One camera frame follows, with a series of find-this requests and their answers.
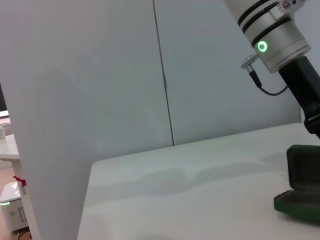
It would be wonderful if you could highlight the green glasses case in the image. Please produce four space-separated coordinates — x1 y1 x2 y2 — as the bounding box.
273 144 320 226

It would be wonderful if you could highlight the black monitor screen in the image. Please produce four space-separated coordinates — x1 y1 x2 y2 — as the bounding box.
0 81 10 120

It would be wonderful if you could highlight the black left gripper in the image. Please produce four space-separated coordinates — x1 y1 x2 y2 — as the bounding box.
278 55 320 141

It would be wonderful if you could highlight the white box device green light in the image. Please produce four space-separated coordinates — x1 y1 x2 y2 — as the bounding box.
0 181 28 232

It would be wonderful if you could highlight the white background desk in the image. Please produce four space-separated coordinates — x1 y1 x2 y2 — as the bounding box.
0 133 20 161

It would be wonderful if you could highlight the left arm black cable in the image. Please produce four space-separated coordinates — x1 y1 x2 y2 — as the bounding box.
240 53 289 96

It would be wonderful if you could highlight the red ribbon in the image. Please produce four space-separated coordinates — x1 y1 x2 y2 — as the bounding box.
12 175 27 187

